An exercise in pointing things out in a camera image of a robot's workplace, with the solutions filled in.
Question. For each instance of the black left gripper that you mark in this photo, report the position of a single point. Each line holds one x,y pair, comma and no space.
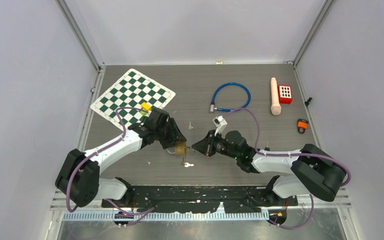
174,135

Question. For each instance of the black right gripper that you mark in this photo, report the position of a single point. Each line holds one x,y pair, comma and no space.
206,146

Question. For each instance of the brass padlock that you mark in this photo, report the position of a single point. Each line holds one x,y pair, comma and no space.
179,148

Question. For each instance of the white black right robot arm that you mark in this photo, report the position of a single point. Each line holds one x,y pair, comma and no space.
306,171

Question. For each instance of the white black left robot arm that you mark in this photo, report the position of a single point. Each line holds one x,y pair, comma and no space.
80,175

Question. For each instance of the black headed key bunch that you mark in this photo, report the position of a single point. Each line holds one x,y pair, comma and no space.
266,148

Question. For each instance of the silver keys with white tag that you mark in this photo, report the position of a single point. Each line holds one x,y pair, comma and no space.
186,164

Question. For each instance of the green block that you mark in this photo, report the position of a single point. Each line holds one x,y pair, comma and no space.
144,112

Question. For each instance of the yellow block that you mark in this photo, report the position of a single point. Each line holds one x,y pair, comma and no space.
146,107

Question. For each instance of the black front base panel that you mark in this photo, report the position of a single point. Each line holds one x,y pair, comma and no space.
199,199

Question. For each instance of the green white chessboard mat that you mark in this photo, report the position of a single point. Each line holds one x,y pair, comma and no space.
130,90

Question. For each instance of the beige wooden rolling pin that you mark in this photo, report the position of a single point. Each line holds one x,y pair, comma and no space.
275,103

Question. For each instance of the red block with holes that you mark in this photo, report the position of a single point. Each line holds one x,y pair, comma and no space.
285,94

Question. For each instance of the small orange padlock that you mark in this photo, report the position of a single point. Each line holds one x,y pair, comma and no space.
302,125

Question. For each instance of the blue cable lock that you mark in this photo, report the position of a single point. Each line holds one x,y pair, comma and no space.
229,98

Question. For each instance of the black knob on rail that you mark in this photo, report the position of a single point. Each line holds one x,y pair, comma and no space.
308,101

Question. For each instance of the aluminium frame rail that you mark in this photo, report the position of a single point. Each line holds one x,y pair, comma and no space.
95,212

